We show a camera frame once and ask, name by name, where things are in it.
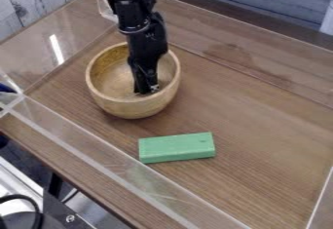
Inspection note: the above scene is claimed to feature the clear acrylic corner bracket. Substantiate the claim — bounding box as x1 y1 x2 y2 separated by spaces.
98 0 119 22

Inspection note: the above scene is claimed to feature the brown wooden bowl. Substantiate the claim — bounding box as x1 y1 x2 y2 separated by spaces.
84 42 181 119

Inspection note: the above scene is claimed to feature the clear acrylic front wall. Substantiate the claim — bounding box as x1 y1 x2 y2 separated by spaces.
0 74 250 229

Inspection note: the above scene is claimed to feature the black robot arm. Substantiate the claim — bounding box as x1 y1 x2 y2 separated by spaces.
107 0 167 95

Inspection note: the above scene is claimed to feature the black cable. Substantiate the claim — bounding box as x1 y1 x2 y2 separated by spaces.
0 193 44 229

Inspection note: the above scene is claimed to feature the black metal table leg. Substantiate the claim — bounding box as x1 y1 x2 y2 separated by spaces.
48 173 64 199

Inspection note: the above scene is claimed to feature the green rectangular block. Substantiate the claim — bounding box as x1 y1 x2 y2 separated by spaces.
138 133 215 164

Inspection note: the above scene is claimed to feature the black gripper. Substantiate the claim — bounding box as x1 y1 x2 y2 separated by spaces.
119 12 167 95

